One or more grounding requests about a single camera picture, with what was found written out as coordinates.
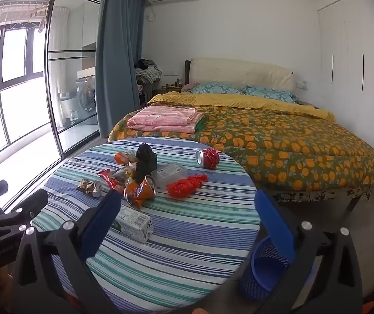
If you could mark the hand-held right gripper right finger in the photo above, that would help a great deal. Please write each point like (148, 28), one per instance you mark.
(275, 225)

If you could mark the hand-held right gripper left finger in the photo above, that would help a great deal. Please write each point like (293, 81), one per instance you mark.
(98, 225)

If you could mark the white green milk carton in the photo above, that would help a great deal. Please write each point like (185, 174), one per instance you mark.
(134, 224)

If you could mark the red snack packet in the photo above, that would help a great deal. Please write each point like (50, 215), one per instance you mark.
(110, 180)

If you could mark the crushed orange can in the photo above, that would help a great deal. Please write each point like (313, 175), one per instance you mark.
(139, 191)

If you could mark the blue mesh wastebasket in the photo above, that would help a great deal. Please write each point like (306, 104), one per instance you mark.
(262, 278)

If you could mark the white yellow oatmeal packet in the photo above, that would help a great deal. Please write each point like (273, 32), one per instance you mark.
(124, 173)

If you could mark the orange plastic bag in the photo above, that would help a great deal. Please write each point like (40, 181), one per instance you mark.
(121, 158)

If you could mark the dark green snack packet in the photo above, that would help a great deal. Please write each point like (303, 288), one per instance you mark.
(146, 170)

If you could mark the black foam net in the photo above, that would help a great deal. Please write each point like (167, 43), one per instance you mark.
(145, 151)

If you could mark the clear plastic box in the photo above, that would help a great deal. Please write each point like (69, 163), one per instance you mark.
(170, 173)

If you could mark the red plastic bag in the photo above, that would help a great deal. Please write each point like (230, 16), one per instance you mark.
(183, 186)

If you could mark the crushed red can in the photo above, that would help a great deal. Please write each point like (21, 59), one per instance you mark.
(210, 158)

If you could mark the floral bed skirt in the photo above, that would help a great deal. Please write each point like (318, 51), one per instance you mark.
(305, 196)

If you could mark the blue green striped tablecloth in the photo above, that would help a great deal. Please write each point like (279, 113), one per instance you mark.
(190, 235)

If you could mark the clear water jug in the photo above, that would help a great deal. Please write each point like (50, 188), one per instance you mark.
(73, 117)

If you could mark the metal basin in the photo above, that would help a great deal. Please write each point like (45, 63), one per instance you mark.
(65, 95)

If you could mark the grey washing machine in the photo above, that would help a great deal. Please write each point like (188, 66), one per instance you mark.
(87, 98)

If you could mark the pink folded blanket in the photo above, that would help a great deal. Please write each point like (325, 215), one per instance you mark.
(164, 117)

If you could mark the black framed glass door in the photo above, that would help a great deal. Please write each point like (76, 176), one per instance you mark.
(47, 72)

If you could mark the green folded cloth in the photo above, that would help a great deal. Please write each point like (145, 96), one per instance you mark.
(200, 123)

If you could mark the yellow blanket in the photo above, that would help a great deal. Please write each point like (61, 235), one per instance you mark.
(239, 99)

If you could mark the teal floral pillow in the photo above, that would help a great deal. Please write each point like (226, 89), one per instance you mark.
(218, 88)
(269, 93)

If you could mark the wooden nightstand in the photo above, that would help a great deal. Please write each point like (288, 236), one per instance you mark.
(164, 91)

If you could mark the cream padded headboard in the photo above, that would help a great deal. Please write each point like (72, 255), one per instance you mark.
(239, 72)

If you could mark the pile of clothes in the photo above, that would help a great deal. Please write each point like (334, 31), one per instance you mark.
(146, 72)

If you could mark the pink pillow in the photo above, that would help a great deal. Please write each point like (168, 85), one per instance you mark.
(189, 87)

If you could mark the blue grey curtain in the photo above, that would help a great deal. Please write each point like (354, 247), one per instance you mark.
(118, 55)

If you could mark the ceiling clothes drying rack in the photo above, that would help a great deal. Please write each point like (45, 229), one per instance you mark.
(10, 14)

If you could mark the white wardrobe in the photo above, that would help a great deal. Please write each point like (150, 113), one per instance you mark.
(347, 55)

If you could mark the white wall socket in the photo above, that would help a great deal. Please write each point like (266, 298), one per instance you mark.
(301, 84)

